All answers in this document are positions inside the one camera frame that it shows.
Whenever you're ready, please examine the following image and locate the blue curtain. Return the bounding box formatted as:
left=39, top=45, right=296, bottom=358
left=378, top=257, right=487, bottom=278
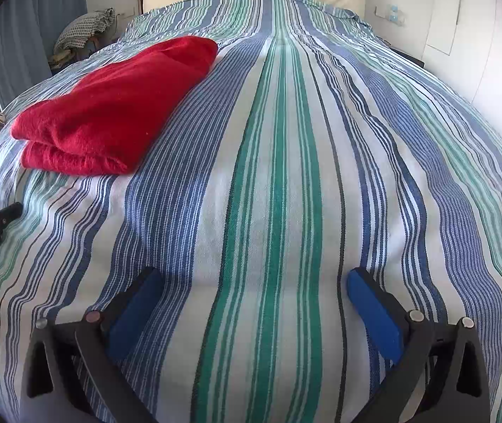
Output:
left=0, top=0, right=88, bottom=111

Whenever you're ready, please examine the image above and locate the striped blue green bedspread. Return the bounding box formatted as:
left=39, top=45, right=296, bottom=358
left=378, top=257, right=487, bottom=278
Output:
left=0, top=0, right=502, bottom=423

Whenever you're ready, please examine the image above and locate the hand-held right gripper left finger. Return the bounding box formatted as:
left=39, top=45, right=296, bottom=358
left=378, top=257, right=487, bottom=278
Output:
left=21, top=266, right=164, bottom=423

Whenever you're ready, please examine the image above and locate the grey knitted cloth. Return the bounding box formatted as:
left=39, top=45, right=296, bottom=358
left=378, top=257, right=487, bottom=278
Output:
left=55, top=7, right=117, bottom=54

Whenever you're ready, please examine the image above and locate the white wardrobe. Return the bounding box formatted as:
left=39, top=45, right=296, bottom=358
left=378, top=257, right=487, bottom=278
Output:
left=423, top=0, right=502, bottom=142

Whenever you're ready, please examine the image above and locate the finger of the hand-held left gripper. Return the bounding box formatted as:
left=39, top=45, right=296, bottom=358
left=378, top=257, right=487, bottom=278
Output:
left=0, top=203, right=23, bottom=226

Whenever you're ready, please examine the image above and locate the dark nightstand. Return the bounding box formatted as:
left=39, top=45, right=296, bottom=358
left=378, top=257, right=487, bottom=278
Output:
left=387, top=46, right=426, bottom=68

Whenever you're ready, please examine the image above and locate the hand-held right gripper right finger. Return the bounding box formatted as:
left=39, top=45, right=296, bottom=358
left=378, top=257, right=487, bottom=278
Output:
left=347, top=266, right=494, bottom=423

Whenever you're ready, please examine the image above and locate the red sweater with white figure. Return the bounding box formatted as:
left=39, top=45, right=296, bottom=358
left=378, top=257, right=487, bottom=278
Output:
left=11, top=36, right=219, bottom=176

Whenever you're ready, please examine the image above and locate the white wall socket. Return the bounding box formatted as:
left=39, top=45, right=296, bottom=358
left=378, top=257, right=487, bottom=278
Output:
left=374, top=4, right=406, bottom=23

